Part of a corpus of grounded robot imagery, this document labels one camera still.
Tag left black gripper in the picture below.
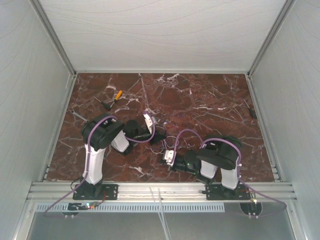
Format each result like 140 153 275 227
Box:
131 127 167 146

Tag white wire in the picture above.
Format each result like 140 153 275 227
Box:
149 143 168 155

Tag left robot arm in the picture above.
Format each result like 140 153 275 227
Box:
81 111 166 199

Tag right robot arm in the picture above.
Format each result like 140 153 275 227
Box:
161 134 242 199

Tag white zip ties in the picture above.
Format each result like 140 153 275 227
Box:
157 189 172 240

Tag silver wrench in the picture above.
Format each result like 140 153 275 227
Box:
70 110 89 123

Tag black tool at right edge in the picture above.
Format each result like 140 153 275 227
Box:
244 100 257 119

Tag small circuit board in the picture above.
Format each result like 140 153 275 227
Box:
67 201 101 211

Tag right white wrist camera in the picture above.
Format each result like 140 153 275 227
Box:
162 150 176 167

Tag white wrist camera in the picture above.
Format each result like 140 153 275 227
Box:
143 111 157 134
162 150 176 167

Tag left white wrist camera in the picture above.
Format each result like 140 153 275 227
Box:
143 111 157 134

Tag blue slotted cable duct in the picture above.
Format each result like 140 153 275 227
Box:
35 202 225 213

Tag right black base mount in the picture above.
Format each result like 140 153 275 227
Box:
201 183 252 201

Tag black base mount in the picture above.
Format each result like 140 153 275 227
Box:
201 183 252 201
72 181 119 201

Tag orange handled screwdriver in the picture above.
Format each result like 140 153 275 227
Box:
94 90 123 111

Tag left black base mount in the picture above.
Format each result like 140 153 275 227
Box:
72 181 119 201

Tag aluminium front rail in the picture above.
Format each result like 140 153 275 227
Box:
26 181 297 203

